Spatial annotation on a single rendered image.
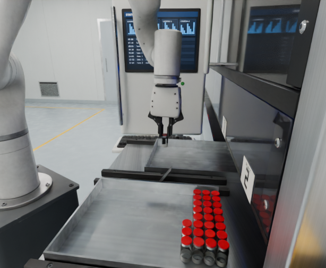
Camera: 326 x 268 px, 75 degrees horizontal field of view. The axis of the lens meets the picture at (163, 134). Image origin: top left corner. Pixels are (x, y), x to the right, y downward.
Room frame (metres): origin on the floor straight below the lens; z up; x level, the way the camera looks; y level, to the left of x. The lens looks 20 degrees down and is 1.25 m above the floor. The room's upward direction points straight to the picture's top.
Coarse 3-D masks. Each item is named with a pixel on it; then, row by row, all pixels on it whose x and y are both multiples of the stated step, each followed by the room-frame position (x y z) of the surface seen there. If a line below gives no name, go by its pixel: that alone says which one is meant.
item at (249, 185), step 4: (244, 156) 0.41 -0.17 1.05; (244, 160) 0.41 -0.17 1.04; (244, 164) 0.40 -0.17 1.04; (248, 164) 0.38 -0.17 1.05; (244, 168) 0.40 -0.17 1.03; (248, 168) 0.37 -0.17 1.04; (244, 172) 0.39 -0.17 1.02; (252, 172) 0.35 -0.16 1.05; (244, 176) 0.39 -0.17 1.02; (248, 176) 0.36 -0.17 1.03; (252, 176) 0.34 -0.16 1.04; (248, 180) 0.36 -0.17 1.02; (252, 180) 0.34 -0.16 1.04; (248, 184) 0.36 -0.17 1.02; (252, 184) 0.33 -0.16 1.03; (244, 188) 0.38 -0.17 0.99; (248, 188) 0.35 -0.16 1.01; (252, 188) 0.33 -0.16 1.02; (248, 192) 0.35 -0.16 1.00; (248, 196) 0.34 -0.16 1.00; (248, 200) 0.34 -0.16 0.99
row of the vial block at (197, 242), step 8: (200, 192) 0.46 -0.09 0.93; (192, 200) 0.46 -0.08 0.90; (200, 200) 0.43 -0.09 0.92; (192, 208) 0.44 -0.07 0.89; (200, 208) 0.40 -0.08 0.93; (192, 216) 0.40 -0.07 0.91; (200, 216) 0.37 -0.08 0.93; (192, 224) 0.37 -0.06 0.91; (200, 224) 0.35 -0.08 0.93; (192, 232) 0.35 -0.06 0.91; (200, 232) 0.33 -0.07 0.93; (192, 240) 0.33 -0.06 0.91; (200, 240) 0.31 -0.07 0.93; (192, 248) 0.31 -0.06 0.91; (200, 248) 0.30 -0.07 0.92; (192, 256) 0.30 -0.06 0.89; (200, 256) 0.30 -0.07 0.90
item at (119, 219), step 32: (96, 192) 0.51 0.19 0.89; (128, 192) 0.52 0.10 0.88; (160, 192) 0.52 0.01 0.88; (192, 192) 0.51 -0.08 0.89; (64, 224) 0.36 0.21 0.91; (96, 224) 0.40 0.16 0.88; (128, 224) 0.40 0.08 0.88; (160, 224) 0.40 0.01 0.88; (64, 256) 0.29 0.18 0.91; (96, 256) 0.31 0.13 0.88; (128, 256) 0.31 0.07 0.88; (160, 256) 0.31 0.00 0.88
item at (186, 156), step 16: (160, 144) 0.87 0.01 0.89; (176, 144) 0.86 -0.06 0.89; (192, 144) 0.85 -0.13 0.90; (208, 144) 0.84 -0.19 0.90; (224, 144) 0.83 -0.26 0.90; (160, 160) 0.73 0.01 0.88; (176, 160) 0.73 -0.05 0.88; (192, 160) 0.73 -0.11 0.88; (208, 160) 0.73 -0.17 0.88; (224, 160) 0.73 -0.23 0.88; (224, 176) 0.58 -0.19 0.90
